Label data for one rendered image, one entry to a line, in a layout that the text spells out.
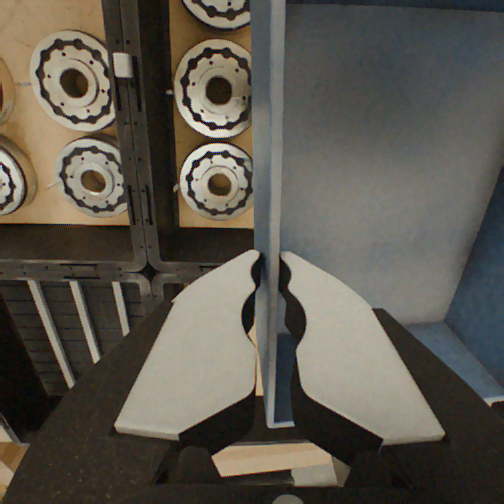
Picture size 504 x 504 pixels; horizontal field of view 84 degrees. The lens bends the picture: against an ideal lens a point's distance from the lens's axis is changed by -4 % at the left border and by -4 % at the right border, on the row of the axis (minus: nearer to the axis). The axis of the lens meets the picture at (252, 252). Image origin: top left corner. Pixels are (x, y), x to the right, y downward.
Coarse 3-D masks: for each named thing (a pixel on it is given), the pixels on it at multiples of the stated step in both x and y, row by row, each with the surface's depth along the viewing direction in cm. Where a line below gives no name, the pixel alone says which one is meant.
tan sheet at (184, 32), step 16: (176, 0) 30; (176, 16) 31; (176, 32) 32; (192, 32) 32; (208, 32) 32; (176, 48) 32; (176, 64) 33; (224, 80) 34; (224, 96) 35; (176, 112) 36; (176, 128) 37; (192, 128) 37; (176, 144) 38; (192, 144) 38; (240, 144) 38; (176, 160) 39; (224, 176) 40; (192, 224) 43; (208, 224) 43; (224, 224) 43; (240, 224) 44
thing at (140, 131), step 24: (120, 0) 22; (144, 72) 26; (144, 96) 26; (144, 120) 27; (144, 144) 28; (144, 168) 29; (144, 192) 30; (144, 216) 32; (168, 264) 35; (192, 264) 35; (216, 264) 35
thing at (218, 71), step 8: (208, 72) 31; (216, 72) 31; (224, 72) 31; (232, 72) 31; (200, 80) 31; (208, 80) 31; (232, 80) 31; (200, 88) 31; (232, 88) 32; (240, 88) 32; (200, 96) 32; (232, 96) 32; (240, 96) 32; (208, 104) 32; (224, 104) 32; (232, 104) 32; (216, 112) 33; (224, 112) 33
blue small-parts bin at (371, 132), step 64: (256, 0) 10; (320, 0) 12; (384, 0) 11; (448, 0) 11; (256, 64) 11; (320, 64) 13; (384, 64) 13; (448, 64) 14; (256, 128) 12; (320, 128) 15; (384, 128) 15; (448, 128) 15; (256, 192) 14; (320, 192) 16; (384, 192) 17; (448, 192) 17; (320, 256) 18; (384, 256) 19; (448, 256) 19; (256, 320) 20; (448, 320) 21
